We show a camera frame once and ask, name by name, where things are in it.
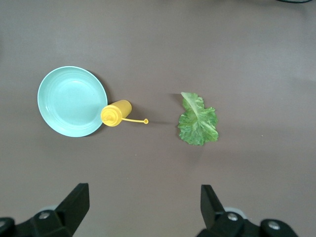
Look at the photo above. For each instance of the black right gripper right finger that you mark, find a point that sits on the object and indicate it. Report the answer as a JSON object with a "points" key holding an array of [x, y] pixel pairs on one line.
{"points": [[212, 212]]}

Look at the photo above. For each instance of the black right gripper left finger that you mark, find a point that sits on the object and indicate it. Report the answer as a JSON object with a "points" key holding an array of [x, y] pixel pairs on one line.
{"points": [[74, 205]]}

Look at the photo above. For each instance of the yellow squeeze bottle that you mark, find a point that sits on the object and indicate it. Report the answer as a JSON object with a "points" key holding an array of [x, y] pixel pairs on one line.
{"points": [[116, 112]]}

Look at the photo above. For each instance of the mint green plate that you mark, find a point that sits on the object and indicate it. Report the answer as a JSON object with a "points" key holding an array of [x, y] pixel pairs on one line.
{"points": [[70, 101]]}

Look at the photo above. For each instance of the green lettuce leaf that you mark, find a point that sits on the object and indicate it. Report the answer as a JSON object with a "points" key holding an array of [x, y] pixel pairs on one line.
{"points": [[197, 121]]}

